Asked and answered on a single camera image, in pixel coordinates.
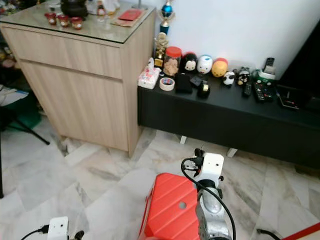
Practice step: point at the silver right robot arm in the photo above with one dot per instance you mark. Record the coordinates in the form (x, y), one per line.
(212, 215)

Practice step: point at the black low tv bench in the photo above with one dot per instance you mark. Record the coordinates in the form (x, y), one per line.
(225, 120)

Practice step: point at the red plastic stool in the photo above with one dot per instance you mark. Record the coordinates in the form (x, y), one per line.
(167, 215)

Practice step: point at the black tape dispenser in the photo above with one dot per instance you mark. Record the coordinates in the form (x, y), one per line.
(204, 90)

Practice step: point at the black rectangular box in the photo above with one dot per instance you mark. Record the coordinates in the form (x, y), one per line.
(183, 83)

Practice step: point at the small black pouch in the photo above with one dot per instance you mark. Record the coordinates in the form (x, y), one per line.
(196, 81)

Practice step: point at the white tape roll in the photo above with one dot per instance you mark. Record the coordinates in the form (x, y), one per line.
(167, 84)

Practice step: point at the slim black remote control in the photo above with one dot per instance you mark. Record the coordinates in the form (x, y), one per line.
(247, 89)

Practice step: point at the small panda figure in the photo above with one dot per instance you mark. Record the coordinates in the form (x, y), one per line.
(229, 78)

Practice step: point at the wide black remote control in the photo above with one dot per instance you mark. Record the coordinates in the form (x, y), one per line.
(263, 92)

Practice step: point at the orange yellow round plush toy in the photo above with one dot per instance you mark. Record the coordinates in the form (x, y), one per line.
(220, 68)

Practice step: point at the white round plush toy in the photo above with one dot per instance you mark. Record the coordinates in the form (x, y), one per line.
(205, 65)

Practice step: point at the small black dog figure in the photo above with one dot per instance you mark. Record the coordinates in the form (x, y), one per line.
(243, 76)

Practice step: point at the black round plush toy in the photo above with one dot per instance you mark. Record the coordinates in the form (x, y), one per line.
(189, 63)

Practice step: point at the pink white tissue pack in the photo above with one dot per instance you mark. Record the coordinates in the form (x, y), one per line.
(148, 76)

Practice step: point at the clear jar with red lid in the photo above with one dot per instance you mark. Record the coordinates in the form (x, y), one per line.
(173, 61)

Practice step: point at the green white phone base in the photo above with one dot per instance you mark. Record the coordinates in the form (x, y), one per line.
(262, 77)

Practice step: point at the black flat tray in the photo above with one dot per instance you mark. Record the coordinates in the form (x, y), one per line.
(290, 98)

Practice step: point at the small gold trophy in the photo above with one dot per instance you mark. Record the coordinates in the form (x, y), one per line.
(161, 49)

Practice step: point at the green bin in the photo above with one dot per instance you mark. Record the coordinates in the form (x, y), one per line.
(33, 119)

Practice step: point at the light wooden cabinet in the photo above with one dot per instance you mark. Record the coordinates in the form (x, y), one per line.
(80, 85)

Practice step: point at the black television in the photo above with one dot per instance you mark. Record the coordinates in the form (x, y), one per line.
(305, 70)

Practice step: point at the trophy with blue ball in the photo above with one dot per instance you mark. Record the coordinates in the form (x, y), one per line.
(167, 12)

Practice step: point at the red packet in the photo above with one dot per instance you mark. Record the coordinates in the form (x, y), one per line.
(131, 15)

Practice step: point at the small bottle with red label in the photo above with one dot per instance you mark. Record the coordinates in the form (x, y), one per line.
(101, 12)

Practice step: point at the small red cup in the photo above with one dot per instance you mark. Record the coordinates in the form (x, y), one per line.
(50, 19)
(77, 23)
(63, 21)

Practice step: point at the black round pot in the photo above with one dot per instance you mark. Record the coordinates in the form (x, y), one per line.
(75, 8)

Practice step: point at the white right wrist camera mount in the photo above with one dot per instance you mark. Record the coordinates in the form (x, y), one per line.
(212, 165)

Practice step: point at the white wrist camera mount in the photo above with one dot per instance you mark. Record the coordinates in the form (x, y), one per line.
(58, 228)
(212, 165)

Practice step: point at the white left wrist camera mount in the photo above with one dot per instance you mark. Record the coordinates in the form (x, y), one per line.
(58, 228)

